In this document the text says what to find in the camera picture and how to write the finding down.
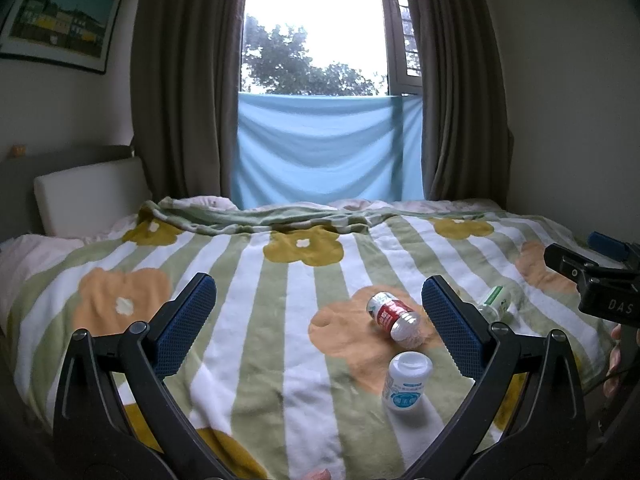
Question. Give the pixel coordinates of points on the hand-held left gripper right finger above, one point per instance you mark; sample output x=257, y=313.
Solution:
x=452, y=330

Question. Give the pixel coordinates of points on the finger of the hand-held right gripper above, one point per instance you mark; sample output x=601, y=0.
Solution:
x=607, y=245
x=565, y=260

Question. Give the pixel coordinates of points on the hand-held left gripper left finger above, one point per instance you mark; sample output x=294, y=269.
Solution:
x=185, y=325

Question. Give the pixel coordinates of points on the white bottle blue label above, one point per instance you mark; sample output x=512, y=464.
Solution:
x=407, y=382

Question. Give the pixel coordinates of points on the person's right hand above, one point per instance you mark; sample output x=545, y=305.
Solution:
x=615, y=355

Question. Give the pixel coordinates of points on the green label plastic bottle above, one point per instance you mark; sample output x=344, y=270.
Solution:
x=500, y=302

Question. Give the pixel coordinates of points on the red label plastic bottle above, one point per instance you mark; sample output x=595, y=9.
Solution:
x=395, y=317

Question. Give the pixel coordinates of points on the floral striped blanket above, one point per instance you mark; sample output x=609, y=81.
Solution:
x=280, y=320

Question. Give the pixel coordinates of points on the white pillow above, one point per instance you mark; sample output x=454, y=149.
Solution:
x=90, y=195

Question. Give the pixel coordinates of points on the brown curtain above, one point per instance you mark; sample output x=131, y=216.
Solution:
x=185, y=80
x=457, y=75

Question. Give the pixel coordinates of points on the light blue hanging cloth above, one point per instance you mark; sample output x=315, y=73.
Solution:
x=325, y=152

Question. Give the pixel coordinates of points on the tree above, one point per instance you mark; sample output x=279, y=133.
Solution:
x=300, y=62

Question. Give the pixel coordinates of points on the window frame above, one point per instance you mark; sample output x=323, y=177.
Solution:
x=400, y=35

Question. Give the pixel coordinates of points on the framed wall picture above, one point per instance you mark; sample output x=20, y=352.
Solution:
x=60, y=12

